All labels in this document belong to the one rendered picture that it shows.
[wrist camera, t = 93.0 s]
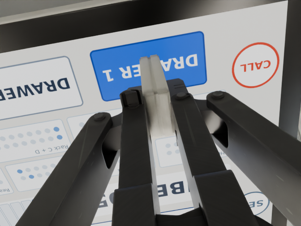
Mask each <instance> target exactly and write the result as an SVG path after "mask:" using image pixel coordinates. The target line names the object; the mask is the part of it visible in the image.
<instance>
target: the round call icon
mask: <svg viewBox="0 0 301 226"><path fill-rule="evenodd" d="M282 43H283V36H280V37H274V38H269V39H262V40H257V41H252V42H247V43H241V44H235V45H230V84H231V94H232V93H237V92H242V91H249V90H254V89H259V88H265V87H271V86H277V85H280V69H281V56H282Z"/></svg>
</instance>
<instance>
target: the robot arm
mask: <svg viewBox="0 0 301 226"><path fill-rule="evenodd" d="M139 62H140V73H141V83H142V85H141V86H136V87H129V88H128V89H127V90H125V91H123V92H121V93H120V95H119V96H120V101H121V105H122V112H121V113H120V114H118V115H115V116H113V117H111V115H110V113H107V112H99V113H96V114H94V115H92V116H91V117H90V118H89V119H88V120H87V122H86V123H85V125H84V126H83V128H82V129H81V130H80V132H79V133H78V135H77V136H76V138H75V139H74V141H73V142H72V143H71V145H70V147H69V148H68V149H67V151H66V152H65V154H64V155H63V156H62V158H61V160H60V161H59V162H58V164H57V165H56V167H55V168H54V170H53V171H52V173H51V174H50V175H49V177H48V178H47V180H46V181H45V183H44V184H43V185H42V187H41V188H40V190H39V191H38V193H37V194H36V196H35V197H34V199H33V200H32V202H31V203H30V204H29V206H28V207H27V209H26V210H25V212H24V213H23V215H22V216H21V217H20V219H19V220H18V222H17V223H16V225H15V226H91V224H92V222H93V219H94V217H95V215H96V212H97V210H98V208H99V205H100V203H101V200H102V198H103V195H104V193H105V191H106V188H107V186H108V183H109V181H110V178H111V176H112V173H113V171H114V169H115V166H116V164H117V162H118V159H119V158H120V164H119V182H118V189H115V190H114V196H113V208H112V226H273V225H272V224H270V223H268V222H267V221H265V220H264V219H262V218H260V217H258V216H256V215H254V214H253V212H252V210H251V208H250V206H249V203H248V201H247V199H246V197H245V195H244V193H243V191H242V189H241V187H240V185H239V183H238V181H237V179H236V177H235V175H234V173H233V171H232V170H231V169H228V170H227V169H226V167H225V165H224V162H223V160H222V158H221V156H220V154H219V151H218V149H217V147H216V145H217V146H218V147H219V148H220V149H221V150H222V151H223V152H224V153H225V154H226V155H227V156H228V157H229V158H230V160H231V161H232V162H233V163H234V164H235V165H236V166H237V167H238V168H239V169H240V170H241V171H242V172H243V173H244V174H245V175H246V176H247V177H248V179H249V180H250V181H251V182H252V183H253V184H254V185H255V186H256V187H257V188H258V189H259V190H260V191H261V192H262V193H263V194H264V195H265V196H266V198H267V199H268V200H269V201H270V202H271V203H272V204H273V205H274V206H275V207H276V208H277V209H278V210H279V211H280V212H281V213H282V214H283V215H284V216H285V217H286V218H287V219H288V220H289V221H290V222H291V223H292V225H293V226H301V142H300V141H299V140H297V139H296V138H294V137H293V136H291V135H290V134H289V133H287V132H286V131H284V130H282V129H281V128H279V127H278V126H277V125H275V124H274V123H272V122H271V121H269V120H268V119H266V118H265V117H263V116H262V115H260V114H259V113H257V112H256V111H254V110H253V109H251V108H250V107H249V106H247V105H245V104H244V103H242V102H241V101H239V100H238V99H237V98H235V97H234V96H232V95H231V94H229V93H227V92H225V91H214V92H211V93H209V94H208V95H207V96H206V100H198V99H194V97H193V95H192V94H191V93H189V92H188V90H187V88H186V86H185V83H184V81H183V80H182V79H180V78H176V79H170V80H166V78H165V76H164V72H163V68H162V65H161V62H160V59H159V56H158V55H157V54H155V55H150V57H147V56H144V57H141V58H140V59H139ZM174 134H176V143H177V146H178V147H179V151H180V155H181V159H182V163H183V167H184V170H185V175H186V179H187V183H188V186H189V191H190V195H191V198H192V202H193V207H194V209H193V210H191V211H188V212H186V213H184V214H181V215H164V214H161V213H160V205H159V195H158V188H157V180H156V173H155V163H154V155H153V148H152V140H151V138H153V139H156V138H161V136H163V135H164V136H165V137H167V136H172V135H174ZM215 144H216V145H215Z"/></svg>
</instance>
